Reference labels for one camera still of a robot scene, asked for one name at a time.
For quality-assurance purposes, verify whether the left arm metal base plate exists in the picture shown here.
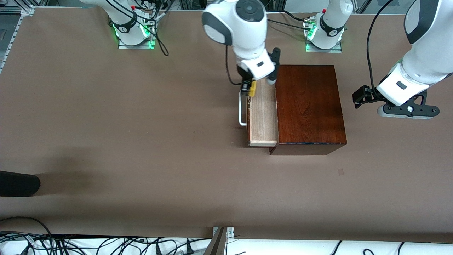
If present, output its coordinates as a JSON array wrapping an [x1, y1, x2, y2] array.
[[305, 14, 343, 53]]

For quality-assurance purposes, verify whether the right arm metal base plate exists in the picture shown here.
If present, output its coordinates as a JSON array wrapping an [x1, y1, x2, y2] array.
[[119, 11, 157, 49]]

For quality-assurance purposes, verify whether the metal corner bracket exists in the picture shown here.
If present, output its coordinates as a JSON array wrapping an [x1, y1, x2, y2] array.
[[212, 227, 235, 238]]

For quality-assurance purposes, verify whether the black cylinder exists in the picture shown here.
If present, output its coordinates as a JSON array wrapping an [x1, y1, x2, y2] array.
[[0, 171, 41, 197]]

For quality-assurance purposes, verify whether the brown table cover sheet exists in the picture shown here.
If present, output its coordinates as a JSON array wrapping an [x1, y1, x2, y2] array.
[[0, 8, 453, 238]]

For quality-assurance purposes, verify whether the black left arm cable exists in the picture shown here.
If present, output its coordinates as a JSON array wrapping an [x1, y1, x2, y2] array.
[[366, 0, 397, 89]]

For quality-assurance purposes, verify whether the light wood drawer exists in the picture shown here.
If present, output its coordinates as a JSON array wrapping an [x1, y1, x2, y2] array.
[[239, 80, 279, 147]]

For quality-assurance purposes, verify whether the dark brown wooden cabinet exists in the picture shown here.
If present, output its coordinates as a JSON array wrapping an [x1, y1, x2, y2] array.
[[270, 65, 347, 155]]

